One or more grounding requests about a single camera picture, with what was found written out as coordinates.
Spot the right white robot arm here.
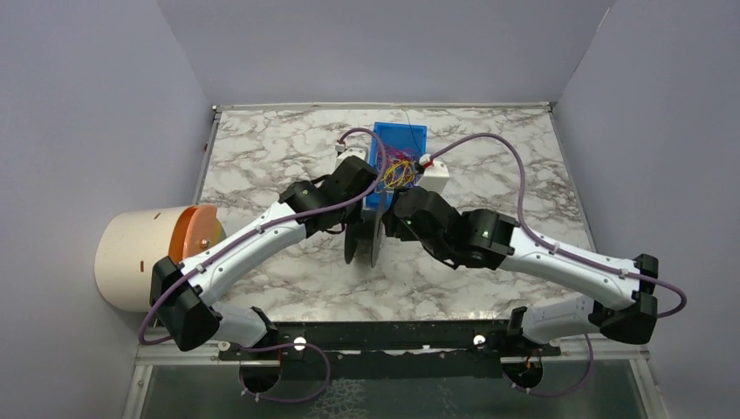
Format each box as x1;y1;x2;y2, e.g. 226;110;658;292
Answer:
381;187;658;349

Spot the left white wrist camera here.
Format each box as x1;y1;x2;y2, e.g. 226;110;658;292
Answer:
335;144;368;168

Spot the blue plastic bin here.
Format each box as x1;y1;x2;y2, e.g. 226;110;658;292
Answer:
364;122;427;208

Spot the black cable spool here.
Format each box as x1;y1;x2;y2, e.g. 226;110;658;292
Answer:
344;193;387;267

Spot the cream cylinder with orange lid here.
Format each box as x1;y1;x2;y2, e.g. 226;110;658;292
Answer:
94;204;223;313

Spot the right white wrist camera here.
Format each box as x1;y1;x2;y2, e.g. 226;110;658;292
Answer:
415;154;450;195

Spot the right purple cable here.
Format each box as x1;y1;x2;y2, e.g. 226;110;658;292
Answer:
424;133;689;319

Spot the purple cable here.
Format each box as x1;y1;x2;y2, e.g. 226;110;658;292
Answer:
424;133;689;319
137;127;388;347

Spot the thin black wire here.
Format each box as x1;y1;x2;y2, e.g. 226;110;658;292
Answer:
401;106;423;153

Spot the bundle of coloured wires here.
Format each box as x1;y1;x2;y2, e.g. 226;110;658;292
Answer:
378;147;421;192

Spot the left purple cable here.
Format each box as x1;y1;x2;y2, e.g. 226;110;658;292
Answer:
137;127;388;347

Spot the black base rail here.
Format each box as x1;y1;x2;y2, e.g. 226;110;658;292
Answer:
218;319;560;380

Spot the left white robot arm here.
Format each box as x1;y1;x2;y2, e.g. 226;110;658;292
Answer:
147;156;379;352

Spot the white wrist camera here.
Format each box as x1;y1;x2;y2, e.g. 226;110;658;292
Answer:
335;144;368;168
415;154;450;195

